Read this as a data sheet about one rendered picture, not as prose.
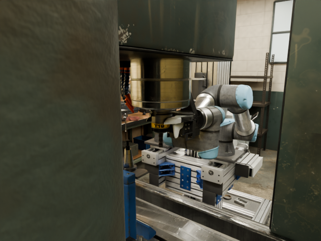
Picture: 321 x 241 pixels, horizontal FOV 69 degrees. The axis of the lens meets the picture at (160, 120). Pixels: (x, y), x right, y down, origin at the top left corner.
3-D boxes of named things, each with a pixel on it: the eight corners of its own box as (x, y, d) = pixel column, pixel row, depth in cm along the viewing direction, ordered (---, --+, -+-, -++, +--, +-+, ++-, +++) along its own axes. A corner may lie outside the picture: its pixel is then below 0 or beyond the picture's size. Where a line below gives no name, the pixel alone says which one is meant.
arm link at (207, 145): (193, 151, 96) (195, 125, 94) (220, 156, 91) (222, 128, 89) (185, 156, 89) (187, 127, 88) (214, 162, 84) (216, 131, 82)
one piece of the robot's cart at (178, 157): (181, 208, 214) (183, 115, 197) (219, 223, 193) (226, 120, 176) (165, 223, 192) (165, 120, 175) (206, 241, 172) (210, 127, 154)
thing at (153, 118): (147, 126, 65) (147, 115, 64) (159, 124, 68) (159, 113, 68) (161, 129, 62) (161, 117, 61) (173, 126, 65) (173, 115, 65)
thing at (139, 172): (140, 169, 91) (140, 167, 91) (150, 172, 88) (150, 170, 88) (127, 175, 85) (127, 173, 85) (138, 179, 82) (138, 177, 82)
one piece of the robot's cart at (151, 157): (170, 148, 211) (170, 138, 209) (183, 151, 203) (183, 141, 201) (141, 162, 179) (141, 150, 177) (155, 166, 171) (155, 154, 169)
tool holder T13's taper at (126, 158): (120, 166, 89) (119, 149, 88) (128, 162, 92) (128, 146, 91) (127, 169, 86) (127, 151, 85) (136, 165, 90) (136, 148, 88)
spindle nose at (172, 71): (118, 105, 63) (116, 59, 60) (157, 100, 75) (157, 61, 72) (165, 112, 53) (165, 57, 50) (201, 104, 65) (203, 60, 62)
